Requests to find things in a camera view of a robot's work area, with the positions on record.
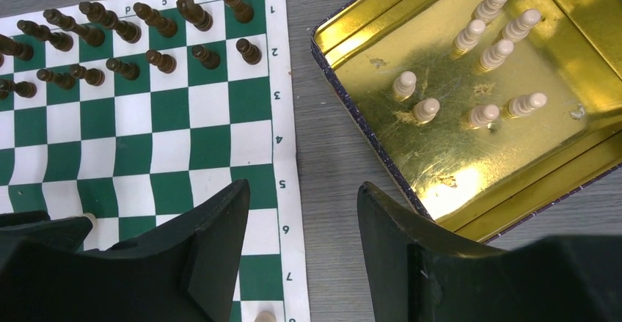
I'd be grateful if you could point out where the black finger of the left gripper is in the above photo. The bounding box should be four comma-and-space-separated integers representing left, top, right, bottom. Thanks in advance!
1, 210, 92, 252

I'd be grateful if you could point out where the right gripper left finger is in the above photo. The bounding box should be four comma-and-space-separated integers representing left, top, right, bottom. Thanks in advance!
1, 180, 250, 321

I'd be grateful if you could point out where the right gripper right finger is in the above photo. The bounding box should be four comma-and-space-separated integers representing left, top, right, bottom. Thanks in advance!
357, 182, 621, 321

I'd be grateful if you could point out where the light wooden chess piece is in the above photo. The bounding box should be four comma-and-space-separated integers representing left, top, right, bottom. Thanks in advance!
254, 311, 277, 322

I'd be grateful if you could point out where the light wooden pawn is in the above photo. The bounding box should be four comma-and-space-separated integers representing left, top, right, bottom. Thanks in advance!
412, 98, 440, 123
392, 70, 417, 100

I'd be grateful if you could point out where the gold metal tin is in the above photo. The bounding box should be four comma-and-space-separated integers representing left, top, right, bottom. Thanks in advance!
311, 0, 621, 242

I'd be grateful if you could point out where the green white chess board mat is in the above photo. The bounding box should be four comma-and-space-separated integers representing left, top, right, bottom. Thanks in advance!
1, 0, 310, 321

